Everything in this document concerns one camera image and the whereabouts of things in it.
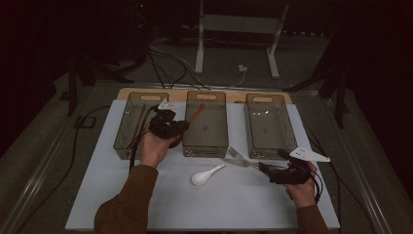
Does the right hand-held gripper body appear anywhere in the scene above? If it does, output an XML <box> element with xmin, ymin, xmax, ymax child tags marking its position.
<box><xmin>268</xmin><ymin>146</ymin><xmax>331</xmax><ymax>185</ymax></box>

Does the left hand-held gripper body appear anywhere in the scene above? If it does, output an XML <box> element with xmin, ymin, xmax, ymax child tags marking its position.
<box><xmin>149</xmin><ymin>98</ymin><xmax>179</xmax><ymax>140</ymax></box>

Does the brown wooden spoon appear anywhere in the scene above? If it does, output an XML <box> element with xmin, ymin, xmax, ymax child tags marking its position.
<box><xmin>168</xmin><ymin>102</ymin><xmax>207</xmax><ymax>149</ymax></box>

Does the brown wooden chopstick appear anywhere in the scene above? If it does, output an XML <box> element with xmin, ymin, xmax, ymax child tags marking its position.
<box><xmin>130</xmin><ymin>103</ymin><xmax>148</xmax><ymax>150</ymax></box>

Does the clear plastic storage bin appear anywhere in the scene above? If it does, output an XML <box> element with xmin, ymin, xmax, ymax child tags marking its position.
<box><xmin>244</xmin><ymin>93</ymin><xmax>299</xmax><ymax>161</ymax></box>
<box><xmin>181</xmin><ymin>90</ymin><xmax>230</xmax><ymax>159</ymax></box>
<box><xmin>112</xmin><ymin>91</ymin><xmax>170</xmax><ymax>161</ymax></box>

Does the black chopstick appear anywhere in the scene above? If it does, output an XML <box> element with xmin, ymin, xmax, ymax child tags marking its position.
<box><xmin>126</xmin><ymin>129</ymin><xmax>152</xmax><ymax>150</ymax></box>

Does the metal fork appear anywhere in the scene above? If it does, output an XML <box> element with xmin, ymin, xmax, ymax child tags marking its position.
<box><xmin>227</xmin><ymin>146</ymin><xmax>262</xmax><ymax>170</ymax></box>

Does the white ceramic spoon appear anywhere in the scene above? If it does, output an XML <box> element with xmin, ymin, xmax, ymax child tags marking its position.
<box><xmin>191</xmin><ymin>162</ymin><xmax>227</xmax><ymax>187</ymax></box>

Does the person's right hand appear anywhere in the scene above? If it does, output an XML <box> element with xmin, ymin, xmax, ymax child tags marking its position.
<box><xmin>284</xmin><ymin>161</ymin><xmax>319</xmax><ymax>209</ymax></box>

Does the person's left hand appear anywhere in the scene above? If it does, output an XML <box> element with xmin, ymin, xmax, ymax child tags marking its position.
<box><xmin>139</xmin><ymin>131</ymin><xmax>178</xmax><ymax>170</ymax></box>

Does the white table mat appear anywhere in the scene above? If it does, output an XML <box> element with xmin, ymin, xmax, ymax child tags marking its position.
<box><xmin>64</xmin><ymin>98</ymin><xmax>341</xmax><ymax>232</ymax></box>

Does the black stand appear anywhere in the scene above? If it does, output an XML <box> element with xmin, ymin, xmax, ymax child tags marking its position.
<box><xmin>282</xmin><ymin>64</ymin><xmax>351</xmax><ymax>130</ymax></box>
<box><xmin>66</xmin><ymin>58</ymin><xmax>135</xmax><ymax>117</ymax></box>

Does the black square floor plate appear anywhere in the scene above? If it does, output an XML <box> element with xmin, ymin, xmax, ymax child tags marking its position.
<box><xmin>75</xmin><ymin>115</ymin><xmax>97</xmax><ymax>129</ymax></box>

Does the dark equipment rack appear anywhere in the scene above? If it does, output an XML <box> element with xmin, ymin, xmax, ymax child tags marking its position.
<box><xmin>128</xmin><ymin>0</ymin><xmax>154</xmax><ymax>64</ymax></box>

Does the power strip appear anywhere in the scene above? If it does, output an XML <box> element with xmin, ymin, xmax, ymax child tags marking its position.
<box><xmin>282</xmin><ymin>30</ymin><xmax>333</xmax><ymax>38</ymax></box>

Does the right hand-held gripper cable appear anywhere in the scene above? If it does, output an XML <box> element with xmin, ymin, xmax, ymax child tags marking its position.
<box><xmin>301</xmin><ymin>120</ymin><xmax>343</xmax><ymax>234</ymax></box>

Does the hand-held gripper cable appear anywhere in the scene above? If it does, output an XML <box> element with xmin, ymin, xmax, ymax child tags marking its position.
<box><xmin>301</xmin><ymin>120</ymin><xmax>343</xmax><ymax>234</ymax></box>
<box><xmin>14</xmin><ymin>104</ymin><xmax>161</xmax><ymax>234</ymax></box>

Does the left hand-held gripper cable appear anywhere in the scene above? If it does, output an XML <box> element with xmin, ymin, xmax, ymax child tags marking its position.
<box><xmin>14</xmin><ymin>104</ymin><xmax>161</xmax><ymax>234</ymax></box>

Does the bundle of floor cables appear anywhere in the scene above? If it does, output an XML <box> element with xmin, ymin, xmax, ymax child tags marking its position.
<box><xmin>147</xmin><ymin>42</ymin><xmax>212</xmax><ymax>91</ymax></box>

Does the metal floor rail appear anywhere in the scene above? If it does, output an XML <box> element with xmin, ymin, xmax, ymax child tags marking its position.
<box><xmin>324</xmin><ymin>96</ymin><xmax>393</xmax><ymax>234</ymax></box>
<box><xmin>0</xmin><ymin>94</ymin><xmax>94</xmax><ymax>234</ymax></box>

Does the white metal stand frame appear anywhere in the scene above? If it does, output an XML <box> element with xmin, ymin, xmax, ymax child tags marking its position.
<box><xmin>195</xmin><ymin>0</ymin><xmax>290</xmax><ymax>80</ymax></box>

